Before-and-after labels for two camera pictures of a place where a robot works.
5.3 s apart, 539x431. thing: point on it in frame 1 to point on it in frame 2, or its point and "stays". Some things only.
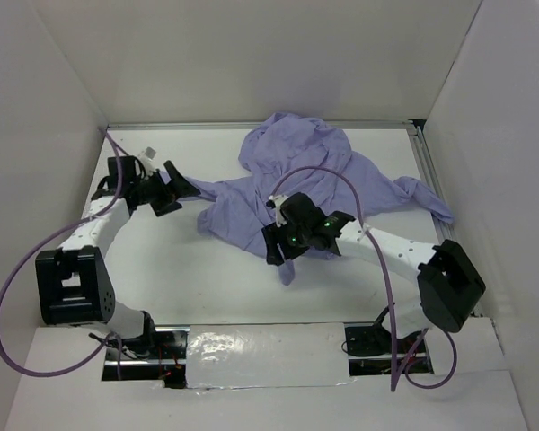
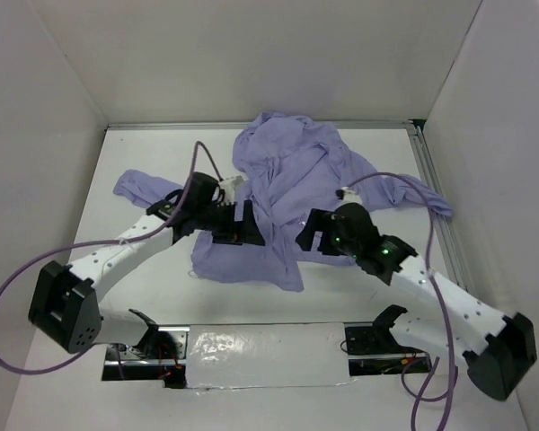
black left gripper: (179, 188) to (239, 232)
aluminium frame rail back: (238, 125) stays
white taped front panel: (260, 356) stays
